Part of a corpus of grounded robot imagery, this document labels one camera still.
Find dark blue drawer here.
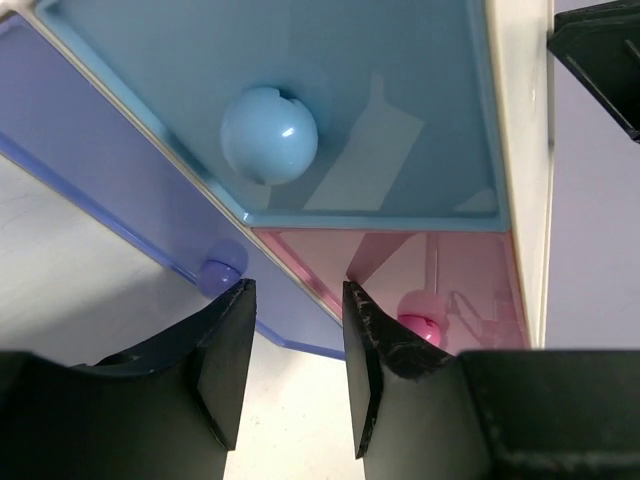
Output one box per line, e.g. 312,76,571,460
1,12,344,359

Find white drawer cabinet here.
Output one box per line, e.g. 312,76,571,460
1,1,553,348

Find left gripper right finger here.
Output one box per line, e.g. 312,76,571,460
342,282,480,479

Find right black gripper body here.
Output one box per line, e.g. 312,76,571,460
547,1,639,142

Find light blue drawer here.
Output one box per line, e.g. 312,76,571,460
34,0,510,231

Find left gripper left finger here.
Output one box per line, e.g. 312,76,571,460
72,279,256,479

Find pink drawer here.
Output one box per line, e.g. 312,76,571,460
255,229,531,353

